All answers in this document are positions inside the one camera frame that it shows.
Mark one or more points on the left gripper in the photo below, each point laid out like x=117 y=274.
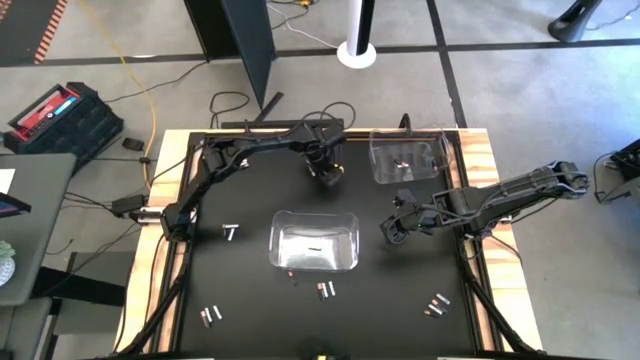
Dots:
x=322 y=157

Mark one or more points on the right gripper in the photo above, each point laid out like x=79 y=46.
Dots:
x=417 y=218

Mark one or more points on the clear plastic bin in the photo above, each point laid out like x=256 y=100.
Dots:
x=380 y=150
x=290 y=230

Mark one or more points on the large black copper battery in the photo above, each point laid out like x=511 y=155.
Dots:
x=320 y=292
x=438 y=304

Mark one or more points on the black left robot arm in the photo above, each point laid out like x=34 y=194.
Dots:
x=260 y=146

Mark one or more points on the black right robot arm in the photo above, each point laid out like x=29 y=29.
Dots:
x=525 y=187

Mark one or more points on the white black pole stand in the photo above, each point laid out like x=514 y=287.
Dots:
x=356 y=55

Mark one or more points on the black partition panel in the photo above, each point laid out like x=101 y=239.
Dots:
x=250 y=40

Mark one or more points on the small black device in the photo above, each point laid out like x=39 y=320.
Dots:
x=133 y=144

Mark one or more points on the black power brick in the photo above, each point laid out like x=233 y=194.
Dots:
x=127 y=204

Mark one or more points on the black equipment stand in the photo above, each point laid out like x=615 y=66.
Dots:
x=625 y=165

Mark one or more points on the black red tool case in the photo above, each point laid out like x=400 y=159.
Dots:
x=75 y=125

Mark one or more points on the black office chair base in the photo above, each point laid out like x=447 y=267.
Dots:
x=575 y=22

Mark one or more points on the grey side desk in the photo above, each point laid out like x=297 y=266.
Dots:
x=40 y=240

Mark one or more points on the dark tablet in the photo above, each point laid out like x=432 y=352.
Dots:
x=10 y=205

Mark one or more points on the white paper sheet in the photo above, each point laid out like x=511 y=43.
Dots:
x=5 y=180

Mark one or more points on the black orange striped floor mat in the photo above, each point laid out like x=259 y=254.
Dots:
x=25 y=30

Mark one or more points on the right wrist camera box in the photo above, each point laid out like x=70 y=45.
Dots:
x=405 y=196

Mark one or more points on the silver frame bracket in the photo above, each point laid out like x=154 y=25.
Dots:
x=147 y=215

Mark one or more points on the black metal rig frame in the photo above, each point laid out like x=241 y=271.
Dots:
x=159 y=305

